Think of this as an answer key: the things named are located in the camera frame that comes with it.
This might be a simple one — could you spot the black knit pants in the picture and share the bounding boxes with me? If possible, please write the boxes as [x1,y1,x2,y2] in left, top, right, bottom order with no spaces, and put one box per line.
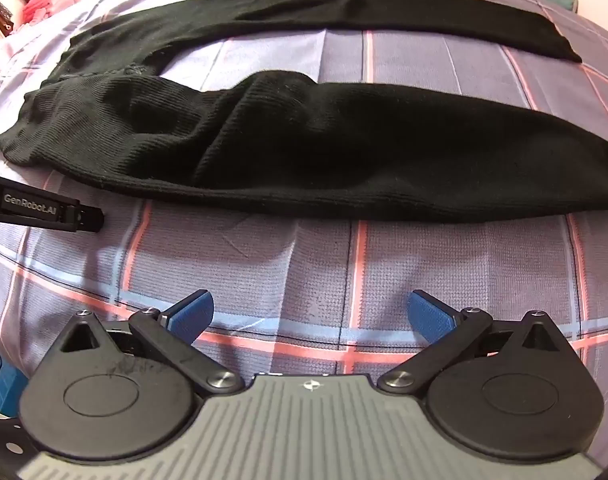
[0,0,608,222]

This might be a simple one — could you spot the purple plaid bed sheet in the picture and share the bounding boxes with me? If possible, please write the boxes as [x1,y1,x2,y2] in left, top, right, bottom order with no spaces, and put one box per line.
[0,0,608,463]

